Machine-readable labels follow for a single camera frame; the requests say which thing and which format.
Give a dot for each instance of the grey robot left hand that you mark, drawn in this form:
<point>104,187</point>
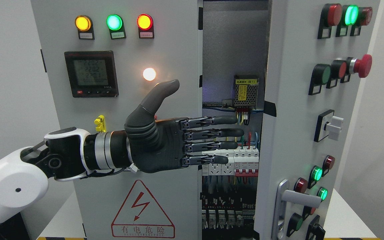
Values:
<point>175,143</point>

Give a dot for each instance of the grey cabinet door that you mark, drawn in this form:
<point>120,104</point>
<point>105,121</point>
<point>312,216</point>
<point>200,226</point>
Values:
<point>308,44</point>
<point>173,47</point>

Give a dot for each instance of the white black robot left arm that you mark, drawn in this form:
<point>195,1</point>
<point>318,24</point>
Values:
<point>64,155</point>

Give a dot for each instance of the white glowing indicator lamp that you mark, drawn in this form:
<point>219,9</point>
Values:
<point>149,74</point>

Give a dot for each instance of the red triangle warning sticker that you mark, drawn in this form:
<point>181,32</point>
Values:
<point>141,216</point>

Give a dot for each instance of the white socket breaker row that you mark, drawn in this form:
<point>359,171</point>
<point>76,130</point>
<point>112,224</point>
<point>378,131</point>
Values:
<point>243,161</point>

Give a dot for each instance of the black digital power meter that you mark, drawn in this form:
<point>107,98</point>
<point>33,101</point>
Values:
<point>92,74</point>

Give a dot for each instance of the relay terminal row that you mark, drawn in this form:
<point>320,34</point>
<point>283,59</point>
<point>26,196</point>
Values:
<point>227,211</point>

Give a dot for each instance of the metal mesh power supply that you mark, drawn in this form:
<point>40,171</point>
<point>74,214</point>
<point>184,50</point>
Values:
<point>245,90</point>

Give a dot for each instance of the red indicator lamp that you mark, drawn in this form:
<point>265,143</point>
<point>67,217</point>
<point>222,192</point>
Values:
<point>144,22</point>

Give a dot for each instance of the green indicator lamp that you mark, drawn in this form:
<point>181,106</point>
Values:
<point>114,22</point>

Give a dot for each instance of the yellow indicator lamp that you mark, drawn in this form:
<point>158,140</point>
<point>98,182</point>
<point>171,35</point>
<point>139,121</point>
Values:
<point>83,23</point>

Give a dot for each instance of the black equipment box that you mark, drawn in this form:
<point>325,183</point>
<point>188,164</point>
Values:
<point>14,229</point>

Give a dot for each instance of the red emergency stop button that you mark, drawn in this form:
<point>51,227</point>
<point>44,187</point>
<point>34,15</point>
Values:
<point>360,66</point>

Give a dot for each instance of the yellow terminal post block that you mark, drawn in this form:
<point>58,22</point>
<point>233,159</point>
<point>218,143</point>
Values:
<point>100,124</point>

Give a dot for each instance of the silver door handle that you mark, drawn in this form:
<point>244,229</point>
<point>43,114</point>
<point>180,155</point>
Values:
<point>284,225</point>

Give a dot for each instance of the white rotary switch right door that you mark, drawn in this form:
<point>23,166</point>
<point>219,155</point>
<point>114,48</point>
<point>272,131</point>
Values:
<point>328,126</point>

